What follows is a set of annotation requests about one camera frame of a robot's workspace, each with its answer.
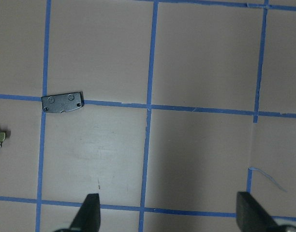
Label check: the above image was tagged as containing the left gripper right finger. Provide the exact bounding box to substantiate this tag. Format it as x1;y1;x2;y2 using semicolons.
236;191;275;232

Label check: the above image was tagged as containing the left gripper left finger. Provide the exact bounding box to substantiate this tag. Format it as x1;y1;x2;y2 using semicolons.
69;193;101;232

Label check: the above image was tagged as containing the black brake pad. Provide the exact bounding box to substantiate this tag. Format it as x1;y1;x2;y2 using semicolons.
41;92;84;113

